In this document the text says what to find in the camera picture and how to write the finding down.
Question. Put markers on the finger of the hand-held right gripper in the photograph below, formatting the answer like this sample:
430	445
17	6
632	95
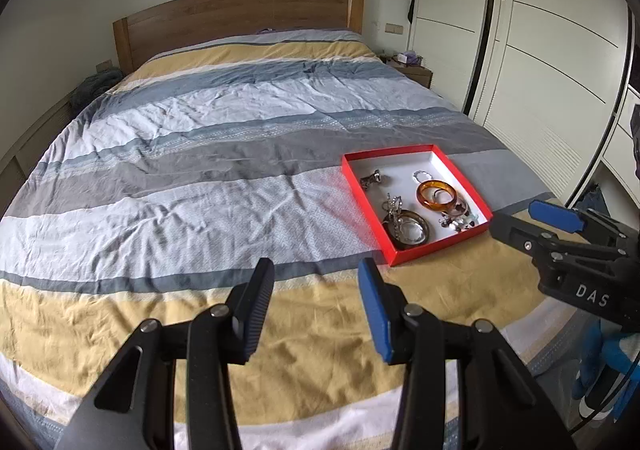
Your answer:
555	215
515	229

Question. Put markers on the wall socket plate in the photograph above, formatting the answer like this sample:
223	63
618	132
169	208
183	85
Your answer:
103	65
393	28

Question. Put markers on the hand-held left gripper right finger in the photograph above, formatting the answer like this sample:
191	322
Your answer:
372	310

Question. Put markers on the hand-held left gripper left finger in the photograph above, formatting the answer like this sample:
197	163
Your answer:
252	320

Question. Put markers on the pile of small silver jewellery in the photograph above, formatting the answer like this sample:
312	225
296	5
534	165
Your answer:
457	221

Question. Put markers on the white wardrobe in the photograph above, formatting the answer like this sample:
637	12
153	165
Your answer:
550	55

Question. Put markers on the wooden nightstand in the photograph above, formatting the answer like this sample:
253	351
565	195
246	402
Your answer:
417	75

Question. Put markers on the red cardboard box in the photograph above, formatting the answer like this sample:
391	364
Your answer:
450	165

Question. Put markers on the purple tissue box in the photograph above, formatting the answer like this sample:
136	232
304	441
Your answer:
407	58

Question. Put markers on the wooden headboard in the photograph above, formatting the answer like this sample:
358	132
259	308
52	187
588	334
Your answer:
225	15

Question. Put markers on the person's right hand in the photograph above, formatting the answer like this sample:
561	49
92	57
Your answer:
602	355

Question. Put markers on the wooden bed side rail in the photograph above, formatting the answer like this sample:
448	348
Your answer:
30	145

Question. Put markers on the striped duvet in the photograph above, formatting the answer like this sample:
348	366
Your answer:
200	155

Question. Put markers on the grey cloth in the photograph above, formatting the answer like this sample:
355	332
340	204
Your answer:
95	88

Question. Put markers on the dark brown bangle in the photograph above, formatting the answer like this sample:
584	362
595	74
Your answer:
426	232

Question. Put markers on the amber bangle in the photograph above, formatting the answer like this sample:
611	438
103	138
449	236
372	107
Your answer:
435	206

